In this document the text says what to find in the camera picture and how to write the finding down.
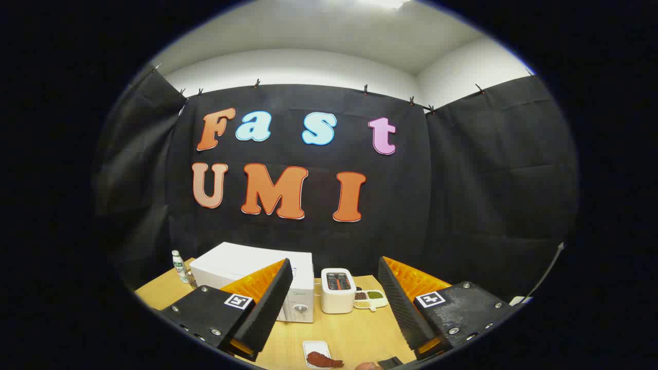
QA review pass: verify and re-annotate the white rectangular dish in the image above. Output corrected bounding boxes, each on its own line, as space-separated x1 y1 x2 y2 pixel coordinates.
302 340 334 369

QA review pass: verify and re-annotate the red meat piece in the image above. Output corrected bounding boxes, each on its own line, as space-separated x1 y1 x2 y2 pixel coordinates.
307 351 344 368

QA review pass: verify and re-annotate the white microwave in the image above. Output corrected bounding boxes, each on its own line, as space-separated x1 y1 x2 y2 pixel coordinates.
189 242 315 323

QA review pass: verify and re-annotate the black strap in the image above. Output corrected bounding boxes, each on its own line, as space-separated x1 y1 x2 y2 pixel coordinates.
524 243 565 301

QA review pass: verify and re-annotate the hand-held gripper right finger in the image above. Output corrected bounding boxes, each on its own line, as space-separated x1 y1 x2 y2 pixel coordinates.
378 255 516 361

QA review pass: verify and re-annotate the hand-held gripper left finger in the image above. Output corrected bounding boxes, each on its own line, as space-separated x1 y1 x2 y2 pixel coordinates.
158 258 295 362

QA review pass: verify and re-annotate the white toaster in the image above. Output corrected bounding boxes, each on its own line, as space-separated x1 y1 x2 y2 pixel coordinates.
321 268 357 315

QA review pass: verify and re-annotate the white bottle with green label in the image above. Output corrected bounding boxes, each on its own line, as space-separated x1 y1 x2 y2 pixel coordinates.
172 250 190 284

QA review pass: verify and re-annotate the white divided dish with beans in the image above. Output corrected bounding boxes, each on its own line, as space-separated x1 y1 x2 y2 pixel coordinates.
353 289 389 312

